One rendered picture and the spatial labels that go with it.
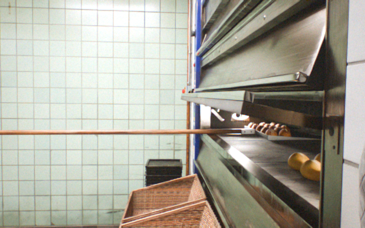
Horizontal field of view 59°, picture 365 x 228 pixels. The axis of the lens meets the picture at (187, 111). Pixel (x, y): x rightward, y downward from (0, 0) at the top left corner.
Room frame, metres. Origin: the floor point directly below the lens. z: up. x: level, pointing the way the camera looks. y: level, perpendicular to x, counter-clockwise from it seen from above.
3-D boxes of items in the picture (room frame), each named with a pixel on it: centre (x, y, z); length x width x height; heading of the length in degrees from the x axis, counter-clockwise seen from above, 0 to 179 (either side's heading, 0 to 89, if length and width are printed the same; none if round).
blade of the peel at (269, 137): (2.08, -0.61, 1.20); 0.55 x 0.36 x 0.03; 4
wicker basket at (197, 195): (2.04, 0.14, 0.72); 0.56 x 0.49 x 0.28; 4
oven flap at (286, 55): (1.48, -0.18, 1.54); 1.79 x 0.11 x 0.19; 5
